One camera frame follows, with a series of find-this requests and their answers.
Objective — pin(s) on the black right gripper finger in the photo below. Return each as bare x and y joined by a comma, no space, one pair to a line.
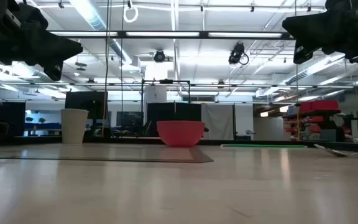
309,28
301,54

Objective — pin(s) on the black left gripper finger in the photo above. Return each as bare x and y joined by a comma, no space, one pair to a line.
54,70
61,48

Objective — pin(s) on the white paper cup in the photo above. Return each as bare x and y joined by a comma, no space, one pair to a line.
74,126

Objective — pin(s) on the thin green straw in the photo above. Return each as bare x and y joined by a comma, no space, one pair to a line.
259,146

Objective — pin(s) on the black plastic utensil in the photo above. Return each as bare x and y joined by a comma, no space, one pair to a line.
331,151

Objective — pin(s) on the red plastic bowl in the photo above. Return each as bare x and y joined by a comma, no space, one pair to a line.
180,133

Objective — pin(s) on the black hanging disc lamp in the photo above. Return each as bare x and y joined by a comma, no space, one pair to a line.
80,64

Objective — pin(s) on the small black ceiling device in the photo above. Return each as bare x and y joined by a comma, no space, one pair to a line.
356,59

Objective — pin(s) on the red storage bins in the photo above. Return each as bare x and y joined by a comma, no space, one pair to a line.
319,105

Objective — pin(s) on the dark storage shelf rack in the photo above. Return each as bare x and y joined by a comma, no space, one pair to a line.
322,124

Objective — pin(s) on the black round ceiling spotlight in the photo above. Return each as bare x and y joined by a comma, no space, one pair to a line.
159,56

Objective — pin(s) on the grey placemat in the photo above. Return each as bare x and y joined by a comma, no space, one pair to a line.
104,159

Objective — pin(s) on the white square pillar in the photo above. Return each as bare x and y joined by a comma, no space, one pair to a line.
155,95

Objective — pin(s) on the LED light bar beam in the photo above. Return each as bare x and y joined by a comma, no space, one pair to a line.
166,34

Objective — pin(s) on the grey hanging cloth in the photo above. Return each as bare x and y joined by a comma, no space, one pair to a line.
217,121

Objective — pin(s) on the black curtain panel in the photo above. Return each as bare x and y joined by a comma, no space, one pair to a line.
172,112

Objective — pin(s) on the silver ventilation duct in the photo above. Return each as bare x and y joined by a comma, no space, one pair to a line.
96,21

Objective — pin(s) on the black overhead camera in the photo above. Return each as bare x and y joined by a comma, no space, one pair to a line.
236,53

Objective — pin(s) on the black metal frame rig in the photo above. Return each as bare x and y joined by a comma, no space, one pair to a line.
142,102

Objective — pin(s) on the black aluminium table frame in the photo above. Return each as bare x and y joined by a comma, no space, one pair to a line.
129,140

